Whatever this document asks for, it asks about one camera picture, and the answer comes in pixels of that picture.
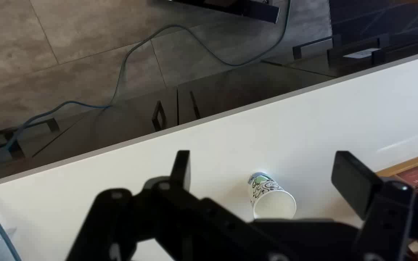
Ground dark cabinet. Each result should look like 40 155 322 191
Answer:
291 0 418 76

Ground printed paper cup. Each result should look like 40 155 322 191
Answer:
245 171 297 221

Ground black metal bracket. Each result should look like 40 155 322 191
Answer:
149 88 203 133

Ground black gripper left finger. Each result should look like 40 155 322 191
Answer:
65 149 290 261

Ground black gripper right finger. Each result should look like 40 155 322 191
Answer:
330 149 418 261

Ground black table frame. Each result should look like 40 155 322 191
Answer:
169 0 280 24

